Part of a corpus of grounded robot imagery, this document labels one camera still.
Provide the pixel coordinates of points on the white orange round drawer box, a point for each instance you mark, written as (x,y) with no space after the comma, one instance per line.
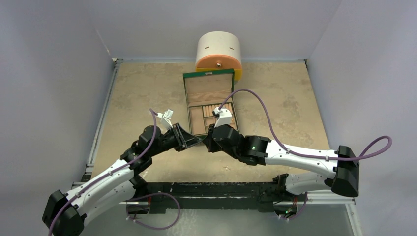
(219,50)

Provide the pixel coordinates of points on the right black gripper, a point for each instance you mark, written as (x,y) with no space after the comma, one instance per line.
(211,139)

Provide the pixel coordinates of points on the green jewelry tray insert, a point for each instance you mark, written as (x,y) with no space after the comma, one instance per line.
(201,117)

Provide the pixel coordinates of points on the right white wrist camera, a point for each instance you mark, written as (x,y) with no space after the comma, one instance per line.
(223,115)

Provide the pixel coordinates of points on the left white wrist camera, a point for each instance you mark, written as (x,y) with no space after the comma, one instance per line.
(165,119)

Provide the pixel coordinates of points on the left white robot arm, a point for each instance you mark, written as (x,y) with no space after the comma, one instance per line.
(66,214)

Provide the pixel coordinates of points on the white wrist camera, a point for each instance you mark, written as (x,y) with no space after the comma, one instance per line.
(165,119)
(223,115)

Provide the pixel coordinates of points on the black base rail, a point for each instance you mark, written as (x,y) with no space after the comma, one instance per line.
(261,196)

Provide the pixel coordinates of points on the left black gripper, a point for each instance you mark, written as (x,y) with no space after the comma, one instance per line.
(183,139)

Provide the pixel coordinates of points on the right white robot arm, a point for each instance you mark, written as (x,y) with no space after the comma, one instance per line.
(336,172)

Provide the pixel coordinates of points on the green jewelry box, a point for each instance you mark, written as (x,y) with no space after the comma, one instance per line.
(208,87)

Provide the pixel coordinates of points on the aluminium frame rail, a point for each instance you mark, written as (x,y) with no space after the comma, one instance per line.
(97,137)

